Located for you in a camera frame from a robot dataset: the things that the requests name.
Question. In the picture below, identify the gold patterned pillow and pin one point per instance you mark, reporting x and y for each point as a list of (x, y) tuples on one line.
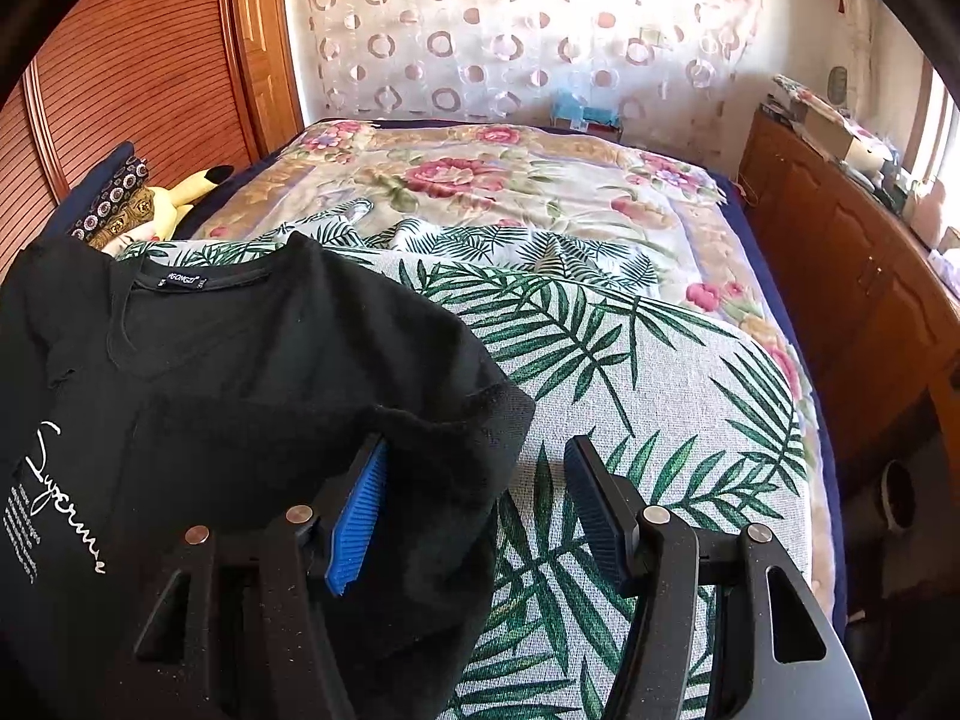
[(131, 221)]

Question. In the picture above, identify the wooden wardrobe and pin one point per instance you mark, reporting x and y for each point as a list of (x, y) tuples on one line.
[(150, 52)]

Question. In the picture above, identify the floral blanket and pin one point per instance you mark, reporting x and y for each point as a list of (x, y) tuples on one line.
[(525, 172)]

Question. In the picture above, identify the grey cylinder roll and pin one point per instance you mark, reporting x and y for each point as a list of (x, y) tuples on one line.
[(896, 495)]

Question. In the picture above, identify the black t-shirt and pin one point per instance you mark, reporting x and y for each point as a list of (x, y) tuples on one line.
[(262, 360)]

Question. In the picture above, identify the sheer curtain with circles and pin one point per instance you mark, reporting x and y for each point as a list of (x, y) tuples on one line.
[(487, 30)]

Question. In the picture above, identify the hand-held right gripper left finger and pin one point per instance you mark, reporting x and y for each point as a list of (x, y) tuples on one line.
[(358, 521)]

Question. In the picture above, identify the palm leaf print blanket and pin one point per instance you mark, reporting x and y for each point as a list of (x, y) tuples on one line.
[(600, 360)]

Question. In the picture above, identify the dark blue patterned pillow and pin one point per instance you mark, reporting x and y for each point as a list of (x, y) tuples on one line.
[(112, 184)]

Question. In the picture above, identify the light blue box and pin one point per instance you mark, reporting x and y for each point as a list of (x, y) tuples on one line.
[(585, 116)]

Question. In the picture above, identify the open cardboard box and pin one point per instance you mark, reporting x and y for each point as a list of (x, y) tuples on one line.
[(821, 127)]

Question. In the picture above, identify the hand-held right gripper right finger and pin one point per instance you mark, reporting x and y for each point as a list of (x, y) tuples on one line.
[(592, 514)]

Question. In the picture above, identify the yellow plush toy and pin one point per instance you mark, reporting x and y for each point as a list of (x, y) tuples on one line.
[(180, 195)]

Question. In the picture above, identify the wooden cabinet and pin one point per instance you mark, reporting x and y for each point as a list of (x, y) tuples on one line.
[(840, 240)]

